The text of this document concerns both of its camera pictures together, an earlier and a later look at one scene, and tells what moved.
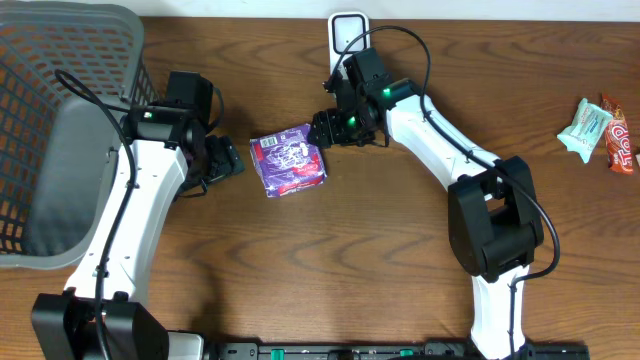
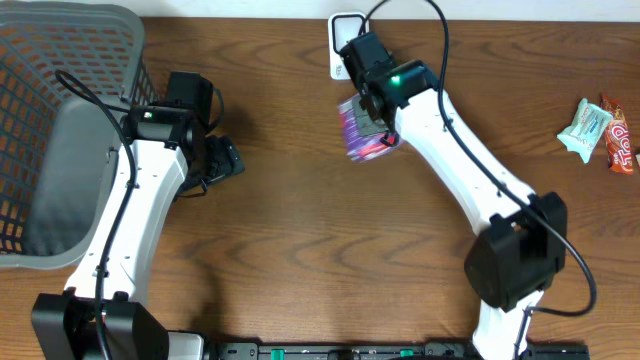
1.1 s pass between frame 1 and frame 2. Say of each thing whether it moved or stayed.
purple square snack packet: moved
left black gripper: stayed
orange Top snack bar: stayed
